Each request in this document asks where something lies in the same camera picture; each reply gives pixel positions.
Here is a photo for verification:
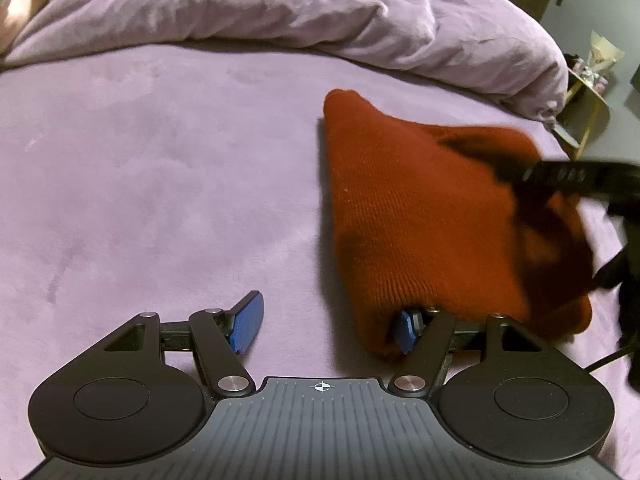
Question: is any red knit sweater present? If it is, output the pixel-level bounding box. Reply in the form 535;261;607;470
322;88;596;361

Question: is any black cable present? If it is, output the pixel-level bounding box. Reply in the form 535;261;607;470
586;342;632;375

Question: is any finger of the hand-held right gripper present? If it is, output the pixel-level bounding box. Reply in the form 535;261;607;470
590;247;632;292
495;159;640;200

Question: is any paper-wrapped bouquet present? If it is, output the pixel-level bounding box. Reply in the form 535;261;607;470
582;30;626;81

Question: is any purple duvet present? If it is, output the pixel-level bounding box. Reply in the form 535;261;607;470
0;0;571;133

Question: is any purple bed sheet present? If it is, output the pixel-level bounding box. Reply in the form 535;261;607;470
0;40;640;480

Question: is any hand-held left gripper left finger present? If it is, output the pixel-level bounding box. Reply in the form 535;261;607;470
102;290;265;397

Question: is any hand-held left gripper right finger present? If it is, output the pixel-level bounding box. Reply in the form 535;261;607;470
390;306;543;399

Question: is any gold metal side table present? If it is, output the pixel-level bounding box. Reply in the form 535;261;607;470
552;67;612;150

